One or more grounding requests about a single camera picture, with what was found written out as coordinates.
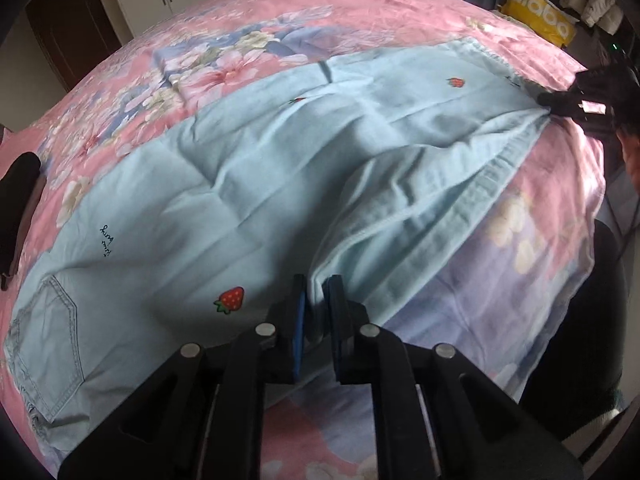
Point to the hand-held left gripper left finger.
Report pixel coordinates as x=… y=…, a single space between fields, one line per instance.
x=299 y=332

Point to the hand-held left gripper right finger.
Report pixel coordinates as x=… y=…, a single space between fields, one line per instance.
x=332 y=332

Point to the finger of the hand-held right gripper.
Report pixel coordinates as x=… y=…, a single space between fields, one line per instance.
x=580 y=111
x=560 y=96

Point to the light blue denim pants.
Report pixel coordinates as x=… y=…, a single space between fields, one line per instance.
x=260 y=175

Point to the person's right hand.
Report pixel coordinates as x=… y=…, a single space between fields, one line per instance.
x=632 y=157

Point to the white clothes pile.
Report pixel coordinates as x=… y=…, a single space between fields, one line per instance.
x=602 y=2

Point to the yellow plastic bag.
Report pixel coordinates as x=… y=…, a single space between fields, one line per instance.
x=542 y=17

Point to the pink floral blanket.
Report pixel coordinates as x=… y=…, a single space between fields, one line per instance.
x=120 y=110

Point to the black folded cloth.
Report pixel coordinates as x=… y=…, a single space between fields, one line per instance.
x=19 y=210

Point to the dark brown door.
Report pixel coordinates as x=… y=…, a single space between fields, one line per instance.
x=75 y=25

